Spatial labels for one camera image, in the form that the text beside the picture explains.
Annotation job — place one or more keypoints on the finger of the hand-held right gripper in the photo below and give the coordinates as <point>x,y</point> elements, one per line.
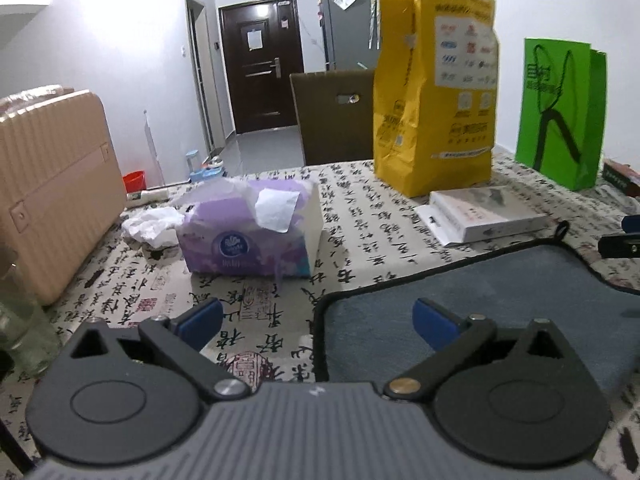
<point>620,246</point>

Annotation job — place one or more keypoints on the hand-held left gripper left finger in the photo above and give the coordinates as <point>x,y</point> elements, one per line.
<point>201,318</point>

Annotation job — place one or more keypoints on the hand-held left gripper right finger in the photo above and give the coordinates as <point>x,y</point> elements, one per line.
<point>434,322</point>

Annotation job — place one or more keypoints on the grey towel with black edge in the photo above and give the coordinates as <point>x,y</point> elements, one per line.
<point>500,290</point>

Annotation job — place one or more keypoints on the dark small box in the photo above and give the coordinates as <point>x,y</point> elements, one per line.
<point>622,175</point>

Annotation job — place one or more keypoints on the purple tissue pack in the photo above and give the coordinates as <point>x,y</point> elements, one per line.
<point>240,245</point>

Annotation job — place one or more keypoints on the calligraphy printed tablecloth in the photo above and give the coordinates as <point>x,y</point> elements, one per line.
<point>380,240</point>

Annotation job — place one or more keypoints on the crumpled white tissue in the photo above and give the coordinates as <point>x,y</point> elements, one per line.
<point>150,225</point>

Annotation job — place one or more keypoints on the white flat box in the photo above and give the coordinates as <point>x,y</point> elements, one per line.
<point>490,215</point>

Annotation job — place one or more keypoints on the white tube bottle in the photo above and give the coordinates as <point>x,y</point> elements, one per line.
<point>147,196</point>

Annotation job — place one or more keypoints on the blue plastic container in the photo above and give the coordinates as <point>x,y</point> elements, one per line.
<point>202,172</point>

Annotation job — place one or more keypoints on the green paper bag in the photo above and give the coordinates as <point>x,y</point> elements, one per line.
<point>560,110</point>

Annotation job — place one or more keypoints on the red bucket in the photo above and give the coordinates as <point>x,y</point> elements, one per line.
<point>134,181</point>

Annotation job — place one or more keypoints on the clear glass bottle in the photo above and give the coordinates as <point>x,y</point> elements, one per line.
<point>22,325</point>

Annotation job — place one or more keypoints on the pink ribbed suitcase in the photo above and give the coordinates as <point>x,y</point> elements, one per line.
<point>50,190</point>

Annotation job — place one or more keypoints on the yellow paper bag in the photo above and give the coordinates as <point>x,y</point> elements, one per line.
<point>435,110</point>

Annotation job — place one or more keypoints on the brown cardboard box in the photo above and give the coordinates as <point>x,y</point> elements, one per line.
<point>335,120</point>

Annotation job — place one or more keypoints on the dark brown door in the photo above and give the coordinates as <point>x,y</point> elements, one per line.
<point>260,75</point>

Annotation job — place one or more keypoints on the grey refrigerator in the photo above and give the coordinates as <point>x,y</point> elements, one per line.
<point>347,30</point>

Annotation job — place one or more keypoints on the hanging folded umbrella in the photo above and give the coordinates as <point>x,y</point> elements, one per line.
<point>372,15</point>

